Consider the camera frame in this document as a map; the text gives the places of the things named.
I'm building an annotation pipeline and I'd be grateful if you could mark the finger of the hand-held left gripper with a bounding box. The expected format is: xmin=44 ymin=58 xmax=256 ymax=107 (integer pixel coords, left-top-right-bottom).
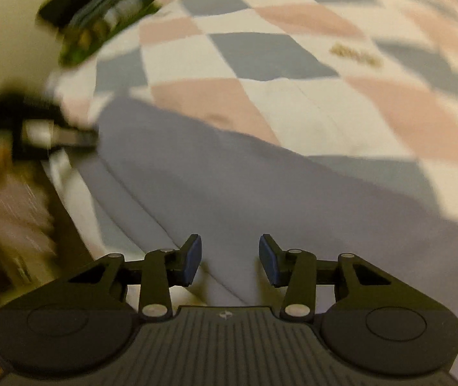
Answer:
xmin=52 ymin=123 xmax=101 ymax=150

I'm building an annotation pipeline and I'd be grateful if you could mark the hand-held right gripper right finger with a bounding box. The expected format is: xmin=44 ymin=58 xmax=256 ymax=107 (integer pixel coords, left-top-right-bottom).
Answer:
xmin=258 ymin=234 xmax=394 ymax=323

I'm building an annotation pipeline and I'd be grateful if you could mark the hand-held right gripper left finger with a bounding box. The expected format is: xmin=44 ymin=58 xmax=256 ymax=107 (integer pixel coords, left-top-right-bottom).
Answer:
xmin=68 ymin=234 xmax=203 ymax=323

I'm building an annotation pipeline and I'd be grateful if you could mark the grey-blue garment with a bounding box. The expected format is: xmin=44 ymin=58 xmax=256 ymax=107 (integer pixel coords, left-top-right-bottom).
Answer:
xmin=74 ymin=96 xmax=458 ymax=374

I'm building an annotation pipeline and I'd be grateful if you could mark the dark box with green print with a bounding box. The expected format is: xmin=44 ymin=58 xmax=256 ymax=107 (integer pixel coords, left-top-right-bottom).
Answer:
xmin=37 ymin=0 xmax=162 ymax=66

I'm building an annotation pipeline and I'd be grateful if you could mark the checkered blanket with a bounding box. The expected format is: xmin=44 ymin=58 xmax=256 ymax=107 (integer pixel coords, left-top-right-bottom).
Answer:
xmin=50 ymin=0 xmax=458 ymax=226

